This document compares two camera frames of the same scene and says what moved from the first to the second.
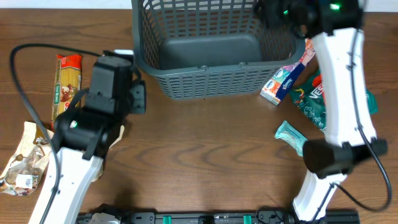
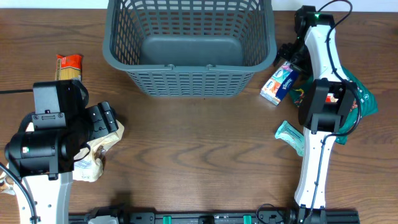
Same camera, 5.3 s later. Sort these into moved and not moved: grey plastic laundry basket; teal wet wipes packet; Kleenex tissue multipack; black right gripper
Moved: black right gripper; grey plastic laundry basket
Not moved: Kleenex tissue multipack; teal wet wipes packet
